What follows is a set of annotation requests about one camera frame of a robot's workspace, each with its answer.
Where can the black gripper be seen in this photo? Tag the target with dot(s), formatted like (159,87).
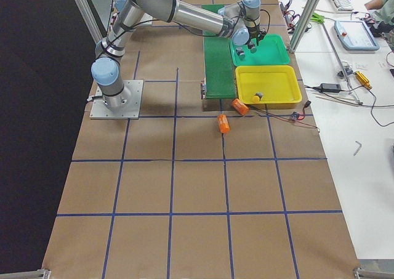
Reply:
(254,33)

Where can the green mushroom push button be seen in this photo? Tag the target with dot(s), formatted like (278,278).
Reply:
(240,53)
(252,47)

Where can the yellow mushroom push button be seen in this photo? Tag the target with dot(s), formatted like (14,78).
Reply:
(257,97)

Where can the orange cylinder with white numbers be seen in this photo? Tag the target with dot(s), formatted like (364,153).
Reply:
(223,123)

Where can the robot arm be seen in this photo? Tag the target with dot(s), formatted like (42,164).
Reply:
(239,21)

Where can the green plastic tray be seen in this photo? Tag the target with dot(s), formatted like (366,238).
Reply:
(270,51)

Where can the yellow plastic tray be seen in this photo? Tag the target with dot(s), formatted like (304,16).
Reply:
(277,83)

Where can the green conveyor belt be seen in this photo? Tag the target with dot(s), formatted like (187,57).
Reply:
(219,80)

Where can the small motor controller board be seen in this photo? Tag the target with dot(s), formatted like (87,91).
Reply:
(295,116)

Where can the black power adapter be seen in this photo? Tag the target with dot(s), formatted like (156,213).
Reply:
(330,87)

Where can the teach pendant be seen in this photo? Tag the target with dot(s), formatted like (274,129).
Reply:
(355,36)

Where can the gold resistor block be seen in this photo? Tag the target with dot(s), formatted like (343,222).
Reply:
(364,81)

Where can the allen key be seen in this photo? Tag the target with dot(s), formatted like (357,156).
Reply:
(359,146)

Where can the aluminium frame post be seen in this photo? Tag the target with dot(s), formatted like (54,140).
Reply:
(302,24)

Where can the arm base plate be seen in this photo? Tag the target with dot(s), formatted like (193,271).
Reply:
(126,105)

